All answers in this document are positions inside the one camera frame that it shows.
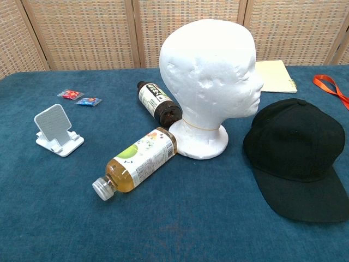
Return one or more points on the dark drink bottle white label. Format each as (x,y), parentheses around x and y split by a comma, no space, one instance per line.
(156,102)

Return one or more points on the yellow juice bottle fruit label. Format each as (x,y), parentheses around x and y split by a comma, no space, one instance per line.
(141,161)

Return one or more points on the white foam mannequin head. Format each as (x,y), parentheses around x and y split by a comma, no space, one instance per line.
(210,82)

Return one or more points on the cream spiral notebook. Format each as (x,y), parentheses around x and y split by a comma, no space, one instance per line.
(275,76)

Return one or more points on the woven folding screen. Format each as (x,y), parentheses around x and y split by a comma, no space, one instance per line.
(90,32)

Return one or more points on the red candy packet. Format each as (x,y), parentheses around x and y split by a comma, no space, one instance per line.
(70,94)

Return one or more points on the white folding phone stand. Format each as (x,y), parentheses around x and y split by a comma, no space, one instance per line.
(56,129)

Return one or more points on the black baseball cap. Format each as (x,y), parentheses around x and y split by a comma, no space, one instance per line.
(294,152)

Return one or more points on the blue candy packet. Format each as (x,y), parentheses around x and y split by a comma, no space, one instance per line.
(88,101)

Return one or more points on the yellow rubber band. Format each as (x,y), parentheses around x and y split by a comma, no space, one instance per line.
(200,127)

